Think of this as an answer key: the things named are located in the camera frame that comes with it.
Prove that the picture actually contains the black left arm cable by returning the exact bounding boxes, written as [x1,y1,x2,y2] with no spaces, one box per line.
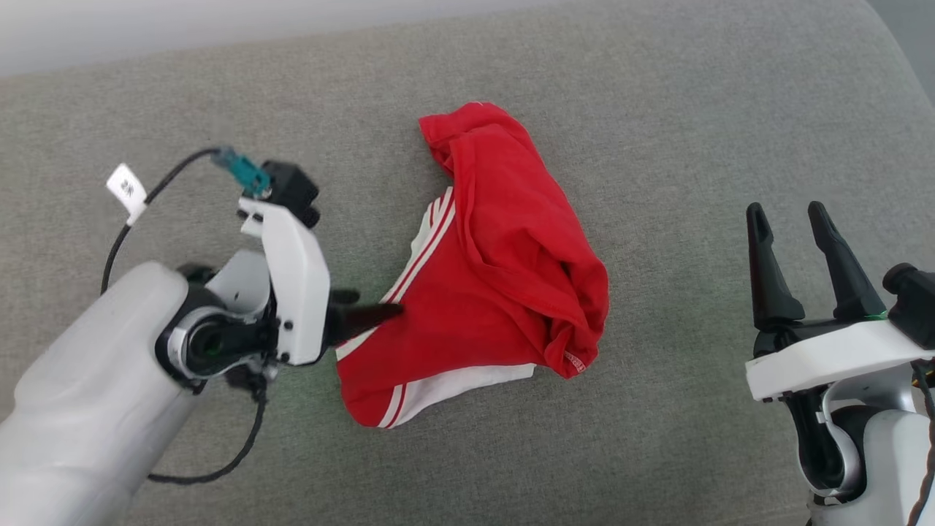
[100,146,270,486]

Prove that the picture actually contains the white cable label tag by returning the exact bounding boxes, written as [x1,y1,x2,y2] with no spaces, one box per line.
[105,163,149,226]

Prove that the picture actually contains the teal cable connector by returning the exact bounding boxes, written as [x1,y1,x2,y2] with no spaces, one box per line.
[211,145,273,200]

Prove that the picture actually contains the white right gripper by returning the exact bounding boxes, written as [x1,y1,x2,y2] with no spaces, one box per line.
[744,200,935,403]

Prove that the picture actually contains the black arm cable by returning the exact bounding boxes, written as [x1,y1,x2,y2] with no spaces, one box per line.
[906,359,935,526]
[100,146,270,486]

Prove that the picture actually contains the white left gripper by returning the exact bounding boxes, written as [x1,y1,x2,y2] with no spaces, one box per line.
[238,196,405,367]

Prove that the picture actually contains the red and white shorts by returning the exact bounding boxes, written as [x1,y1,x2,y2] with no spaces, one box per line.
[335,101,611,430]

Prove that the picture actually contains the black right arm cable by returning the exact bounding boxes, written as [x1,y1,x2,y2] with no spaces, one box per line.
[906,359,935,526]

